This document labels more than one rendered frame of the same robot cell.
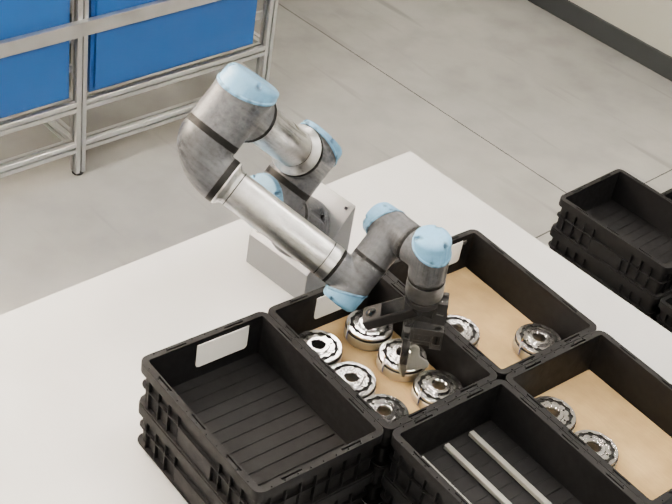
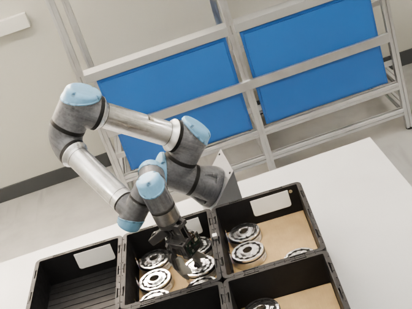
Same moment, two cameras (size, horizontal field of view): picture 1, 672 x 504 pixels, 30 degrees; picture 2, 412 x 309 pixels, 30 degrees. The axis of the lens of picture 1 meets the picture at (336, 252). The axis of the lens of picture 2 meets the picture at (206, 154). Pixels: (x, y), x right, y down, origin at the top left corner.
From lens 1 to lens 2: 1.93 m
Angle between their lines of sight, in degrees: 42
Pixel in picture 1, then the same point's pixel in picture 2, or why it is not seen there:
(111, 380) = not seen: hidden behind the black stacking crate
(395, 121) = not seen: outside the picture
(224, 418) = (78, 299)
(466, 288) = (290, 224)
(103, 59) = (269, 103)
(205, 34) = (344, 80)
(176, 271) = not seen: hidden behind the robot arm
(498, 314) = (297, 242)
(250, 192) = (76, 158)
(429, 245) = (138, 184)
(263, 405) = (103, 293)
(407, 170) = (356, 150)
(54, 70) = (236, 112)
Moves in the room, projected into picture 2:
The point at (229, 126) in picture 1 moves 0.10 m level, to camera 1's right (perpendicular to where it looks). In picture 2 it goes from (62, 119) to (81, 122)
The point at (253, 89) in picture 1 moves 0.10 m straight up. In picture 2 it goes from (70, 96) to (58, 67)
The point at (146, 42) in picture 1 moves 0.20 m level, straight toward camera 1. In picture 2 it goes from (298, 89) to (284, 107)
